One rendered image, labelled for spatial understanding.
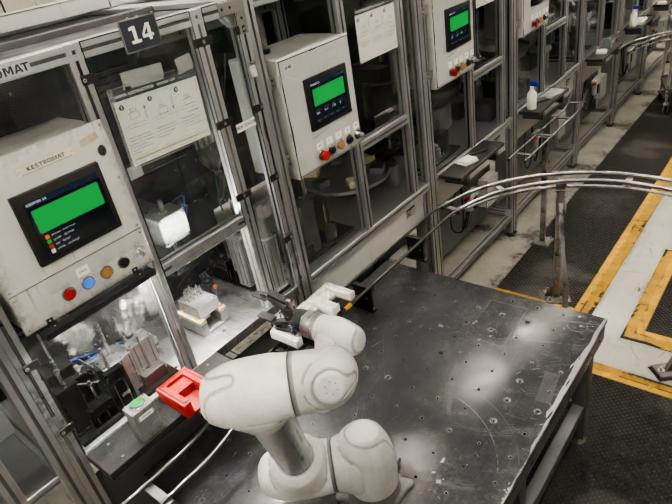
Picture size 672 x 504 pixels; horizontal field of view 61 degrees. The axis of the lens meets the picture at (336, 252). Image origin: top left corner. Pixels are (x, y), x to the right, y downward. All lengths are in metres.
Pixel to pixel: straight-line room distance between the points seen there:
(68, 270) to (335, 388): 0.92
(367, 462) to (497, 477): 0.44
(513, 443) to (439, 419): 0.25
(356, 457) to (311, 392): 0.59
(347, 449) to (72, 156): 1.09
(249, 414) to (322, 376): 0.17
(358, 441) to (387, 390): 0.54
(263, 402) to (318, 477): 0.57
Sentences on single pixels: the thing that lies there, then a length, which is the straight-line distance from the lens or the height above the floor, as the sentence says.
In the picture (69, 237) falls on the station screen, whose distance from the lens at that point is 1.69.
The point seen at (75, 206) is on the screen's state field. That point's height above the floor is 1.65.
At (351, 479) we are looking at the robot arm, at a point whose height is 0.85.
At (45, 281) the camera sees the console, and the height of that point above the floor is 1.49.
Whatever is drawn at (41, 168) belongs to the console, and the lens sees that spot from 1.65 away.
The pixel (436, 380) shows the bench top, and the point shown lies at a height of 0.68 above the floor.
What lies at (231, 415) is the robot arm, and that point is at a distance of 1.17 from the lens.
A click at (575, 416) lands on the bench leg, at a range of 2.69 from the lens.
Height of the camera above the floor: 2.20
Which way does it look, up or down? 30 degrees down
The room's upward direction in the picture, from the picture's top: 10 degrees counter-clockwise
